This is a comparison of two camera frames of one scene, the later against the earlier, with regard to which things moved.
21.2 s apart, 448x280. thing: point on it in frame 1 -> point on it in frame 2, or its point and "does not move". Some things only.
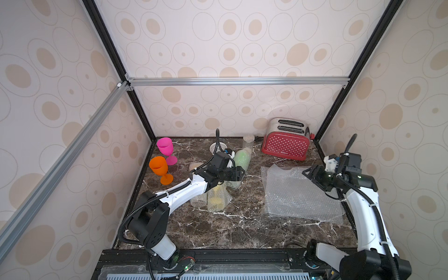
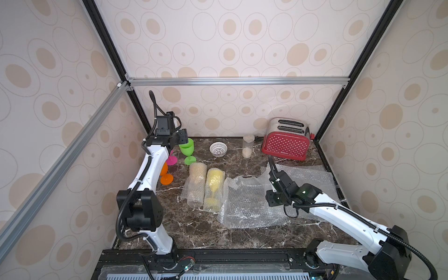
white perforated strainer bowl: [221, 146] does not move
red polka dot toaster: [287, 137] does not move
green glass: [242, 157] -> [188, 149]
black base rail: [276, 261] does not move
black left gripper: [236, 172] -> [184, 133]
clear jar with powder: [248, 141] does not move
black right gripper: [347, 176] -> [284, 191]
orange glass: [159, 165] does not move
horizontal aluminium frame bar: [232, 81] does not move
